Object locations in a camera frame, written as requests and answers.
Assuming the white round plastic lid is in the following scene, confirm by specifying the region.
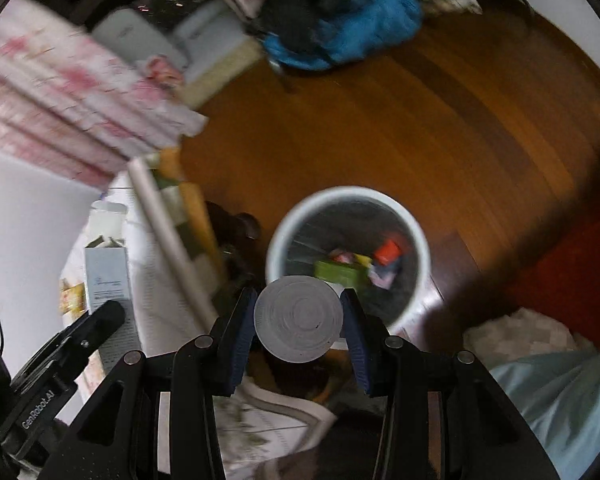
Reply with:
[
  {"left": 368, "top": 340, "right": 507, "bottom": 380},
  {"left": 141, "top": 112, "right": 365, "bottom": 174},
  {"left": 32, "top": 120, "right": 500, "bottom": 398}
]
[{"left": 253, "top": 275, "right": 343, "bottom": 364}]

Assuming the blue black clothes pile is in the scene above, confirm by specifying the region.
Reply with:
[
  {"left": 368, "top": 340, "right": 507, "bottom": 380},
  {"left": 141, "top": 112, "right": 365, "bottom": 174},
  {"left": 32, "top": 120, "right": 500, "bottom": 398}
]
[{"left": 248, "top": 0, "right": 422, "bottom": 72}]

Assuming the light blue bed sheet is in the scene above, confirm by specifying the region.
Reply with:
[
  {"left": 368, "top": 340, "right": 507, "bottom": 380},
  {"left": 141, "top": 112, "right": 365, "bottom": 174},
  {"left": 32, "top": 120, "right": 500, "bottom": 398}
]
[{"left": 491, "top": 351, "right": 600, "bottom": 479}]

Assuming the white round trash bin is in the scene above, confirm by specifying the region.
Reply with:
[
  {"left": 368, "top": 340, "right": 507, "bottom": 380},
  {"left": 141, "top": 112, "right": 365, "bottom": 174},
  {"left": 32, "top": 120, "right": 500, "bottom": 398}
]
[{"left": 265, "top": 186, "right": 431, "bottom": 335}]

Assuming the blue white milk carton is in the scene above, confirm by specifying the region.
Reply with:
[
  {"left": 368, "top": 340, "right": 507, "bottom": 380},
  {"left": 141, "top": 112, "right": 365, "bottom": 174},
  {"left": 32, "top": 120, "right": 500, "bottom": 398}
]
[{"left": 367, "top": 240, "right": 403, "bottom": 290}]

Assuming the green white medicine box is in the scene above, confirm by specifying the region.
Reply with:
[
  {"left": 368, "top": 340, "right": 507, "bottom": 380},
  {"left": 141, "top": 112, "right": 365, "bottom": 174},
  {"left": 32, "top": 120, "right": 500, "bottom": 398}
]
[{"left": 313, "top": 260, "right": 370, "bottom": 292}]

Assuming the white checked floral tablecloth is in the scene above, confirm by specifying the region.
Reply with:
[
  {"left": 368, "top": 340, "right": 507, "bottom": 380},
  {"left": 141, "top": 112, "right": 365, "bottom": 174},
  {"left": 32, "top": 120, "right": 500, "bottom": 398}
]
[{"left": 78, "top": 155, "right": 336, "bottom": 479}]

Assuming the pink floral curtain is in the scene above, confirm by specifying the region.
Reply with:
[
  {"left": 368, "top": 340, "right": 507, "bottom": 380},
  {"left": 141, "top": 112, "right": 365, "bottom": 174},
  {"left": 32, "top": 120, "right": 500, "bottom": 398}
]
[{"left": 0, "top": 0, "right": 207, "bottom": 188}]

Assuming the white blue slim box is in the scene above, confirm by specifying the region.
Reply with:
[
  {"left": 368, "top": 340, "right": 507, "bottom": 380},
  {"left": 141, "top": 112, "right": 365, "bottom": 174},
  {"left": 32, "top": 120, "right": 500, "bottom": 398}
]
[{"left": 84, "top": 235, "right": 140, "bottom": 373}]

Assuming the colourful snack wrapper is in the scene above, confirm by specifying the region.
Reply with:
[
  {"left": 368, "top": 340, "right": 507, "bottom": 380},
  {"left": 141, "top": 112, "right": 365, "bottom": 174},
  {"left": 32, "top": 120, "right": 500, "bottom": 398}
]
[{"left": 59, "top": 278, "right": 86, "bottom": 322}]

